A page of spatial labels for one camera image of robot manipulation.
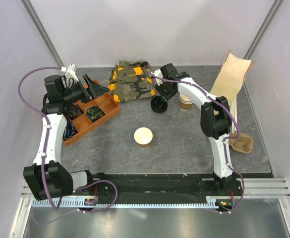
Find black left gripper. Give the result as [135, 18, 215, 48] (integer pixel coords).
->
[62, 74, 109, 105]

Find stack of paper cups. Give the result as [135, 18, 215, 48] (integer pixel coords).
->
[179, 94, 193, 111]

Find single brown paper cup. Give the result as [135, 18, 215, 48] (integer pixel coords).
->
[134, 127, 153, 149]

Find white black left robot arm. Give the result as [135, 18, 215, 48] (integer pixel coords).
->
[23, 74, 109, 201]

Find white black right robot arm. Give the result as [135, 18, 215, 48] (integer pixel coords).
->
[149, 63, 238, 195]

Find stack of black lids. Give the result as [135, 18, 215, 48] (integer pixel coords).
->
[151, 96, 168, 114]

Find orange compartment tray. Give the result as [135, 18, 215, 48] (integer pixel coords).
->
[63, 93, 120, 146]

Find green yellow rolled sock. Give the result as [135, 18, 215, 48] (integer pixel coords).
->
[85, 106, 105, 122]

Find dark rolled sock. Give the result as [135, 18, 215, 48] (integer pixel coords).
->
[67, 104, 83, 119]

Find camouflage folded cloth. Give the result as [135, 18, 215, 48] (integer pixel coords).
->
[108, 60, 157, 103]

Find blue striped rolled sock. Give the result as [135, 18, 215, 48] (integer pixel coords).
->
[63, 120, 78, 140]

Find white paper straws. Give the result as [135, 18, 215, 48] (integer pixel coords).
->
[230, 97, 237, 133]

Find brown paper bag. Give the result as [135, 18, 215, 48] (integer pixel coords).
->
[210, 51, 257, 107]

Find cardboard cup carrier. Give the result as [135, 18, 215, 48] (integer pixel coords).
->
[229, 132, 254, 154]

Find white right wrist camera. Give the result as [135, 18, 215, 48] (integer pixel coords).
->
[153, 69, 164, 86]

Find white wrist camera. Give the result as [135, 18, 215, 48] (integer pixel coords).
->
[60, 64, 79, 82]
[153, 69, 164, 86]

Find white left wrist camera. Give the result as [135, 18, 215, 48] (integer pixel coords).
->
[60, 64, 79, 82]

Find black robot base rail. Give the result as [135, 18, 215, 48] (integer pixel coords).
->
[77, 173, 242, 202]

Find grey slotted cable duct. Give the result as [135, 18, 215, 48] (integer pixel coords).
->
[32, 195, 234, 208]

